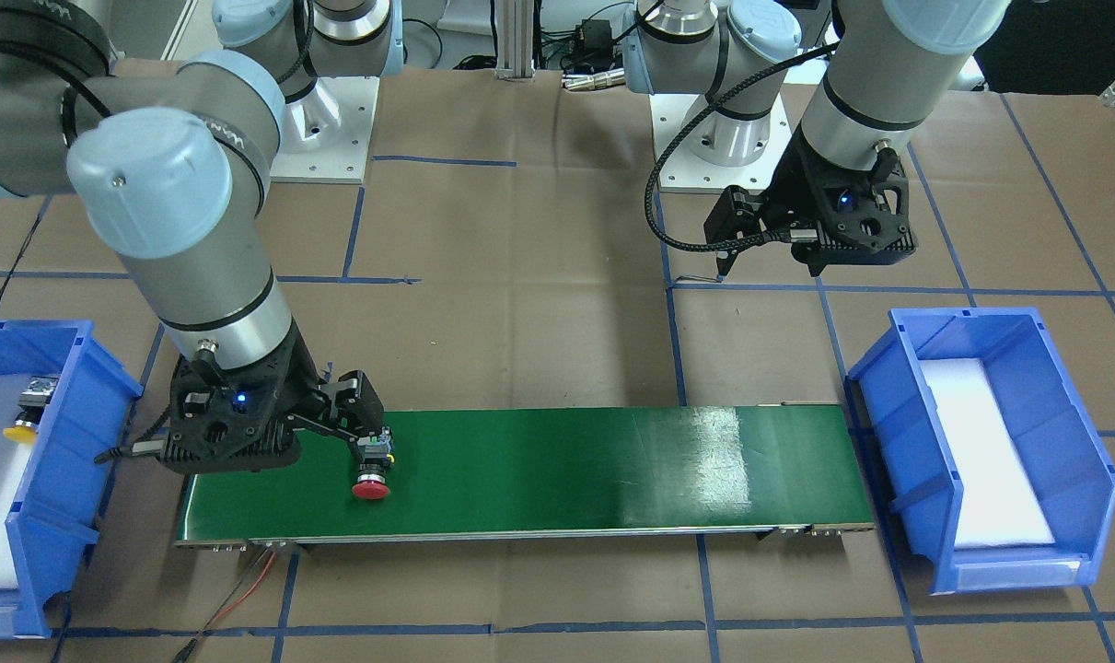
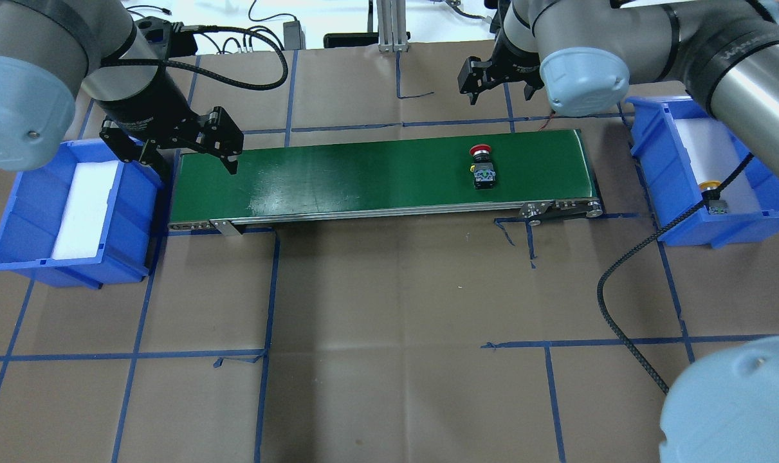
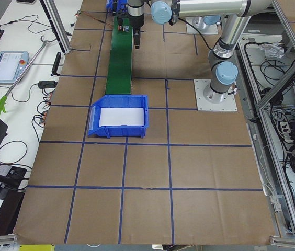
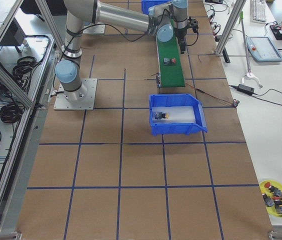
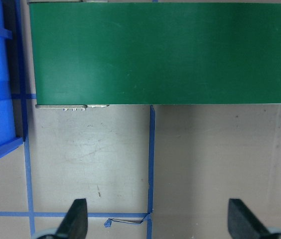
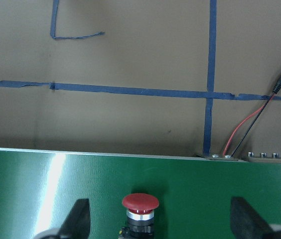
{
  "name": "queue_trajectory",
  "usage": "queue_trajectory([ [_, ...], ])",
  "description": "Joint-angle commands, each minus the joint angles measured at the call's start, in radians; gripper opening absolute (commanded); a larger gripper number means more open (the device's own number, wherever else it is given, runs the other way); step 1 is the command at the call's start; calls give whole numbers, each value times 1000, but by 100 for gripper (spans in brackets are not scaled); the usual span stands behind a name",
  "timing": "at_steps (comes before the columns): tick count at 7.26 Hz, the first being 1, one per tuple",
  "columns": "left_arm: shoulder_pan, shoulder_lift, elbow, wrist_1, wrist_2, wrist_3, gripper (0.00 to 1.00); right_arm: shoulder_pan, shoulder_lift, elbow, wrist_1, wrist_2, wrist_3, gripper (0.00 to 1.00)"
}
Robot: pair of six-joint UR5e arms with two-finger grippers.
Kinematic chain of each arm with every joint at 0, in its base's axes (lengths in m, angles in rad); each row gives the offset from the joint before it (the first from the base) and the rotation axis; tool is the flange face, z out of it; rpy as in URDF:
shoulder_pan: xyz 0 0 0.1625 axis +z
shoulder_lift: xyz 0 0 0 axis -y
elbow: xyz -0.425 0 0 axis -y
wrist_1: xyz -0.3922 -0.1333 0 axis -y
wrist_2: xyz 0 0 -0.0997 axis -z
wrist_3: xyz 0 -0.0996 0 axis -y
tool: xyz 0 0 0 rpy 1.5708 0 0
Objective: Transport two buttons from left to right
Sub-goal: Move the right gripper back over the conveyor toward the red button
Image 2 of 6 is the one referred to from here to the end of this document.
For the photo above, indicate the left white foam pad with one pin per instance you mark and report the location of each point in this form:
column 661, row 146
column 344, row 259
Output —
column 85, row 211

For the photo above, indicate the right white foam pad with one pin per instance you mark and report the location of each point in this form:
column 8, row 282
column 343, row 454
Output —
column 713, row 158

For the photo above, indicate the yellow mushroom push button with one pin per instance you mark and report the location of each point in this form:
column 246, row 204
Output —
column 711, row 194

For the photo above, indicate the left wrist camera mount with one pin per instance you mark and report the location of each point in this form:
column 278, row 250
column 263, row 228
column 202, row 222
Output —
column 167, row 40

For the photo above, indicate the white foam pad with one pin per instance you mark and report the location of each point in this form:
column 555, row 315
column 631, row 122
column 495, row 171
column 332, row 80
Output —
column 85, row 211
column 713, row 158

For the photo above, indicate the green conveyor belt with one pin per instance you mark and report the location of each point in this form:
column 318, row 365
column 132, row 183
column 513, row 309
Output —
column 545, row 175

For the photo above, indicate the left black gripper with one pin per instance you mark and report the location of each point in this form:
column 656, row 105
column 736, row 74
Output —
column 146, row 96

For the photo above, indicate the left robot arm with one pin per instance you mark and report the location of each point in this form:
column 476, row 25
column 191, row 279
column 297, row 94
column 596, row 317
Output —
column 51, row 50

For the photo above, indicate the blue bin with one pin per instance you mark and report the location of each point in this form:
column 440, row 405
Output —
column 672, row 186
column 31, row 220

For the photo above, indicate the red mushroom push button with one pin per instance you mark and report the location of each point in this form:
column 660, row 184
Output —
column 482, row 168

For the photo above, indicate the black power adapter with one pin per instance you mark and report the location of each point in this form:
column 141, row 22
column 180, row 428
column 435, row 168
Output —
column 293, row 35

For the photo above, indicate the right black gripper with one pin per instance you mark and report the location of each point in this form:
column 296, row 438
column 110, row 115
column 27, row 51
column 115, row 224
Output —
column 519, row 59

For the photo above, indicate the left blue bin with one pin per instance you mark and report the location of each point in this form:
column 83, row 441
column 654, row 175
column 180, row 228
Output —
column 31, row 220

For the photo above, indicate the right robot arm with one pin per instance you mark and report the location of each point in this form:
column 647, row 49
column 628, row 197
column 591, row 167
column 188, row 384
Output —
column 585, row 54

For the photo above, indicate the aluminium profile post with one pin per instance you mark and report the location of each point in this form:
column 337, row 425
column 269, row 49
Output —
column 391, row 22

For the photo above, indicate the right blue bin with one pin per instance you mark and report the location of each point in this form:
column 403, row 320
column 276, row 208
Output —
column 672, row 186

